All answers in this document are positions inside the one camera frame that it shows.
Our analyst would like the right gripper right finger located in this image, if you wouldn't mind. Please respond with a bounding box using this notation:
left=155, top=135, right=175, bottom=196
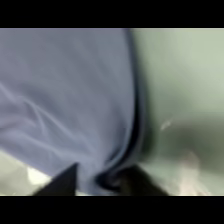
left=117, top=164, right=172, bottom=197

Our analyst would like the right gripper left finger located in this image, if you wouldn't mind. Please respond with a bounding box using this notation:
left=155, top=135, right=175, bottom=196
left=32, top=162, right=79, bottom=197

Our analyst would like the blue shirt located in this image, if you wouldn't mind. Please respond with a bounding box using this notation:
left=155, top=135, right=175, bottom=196
left=0, top=28, right=148, bottom=197

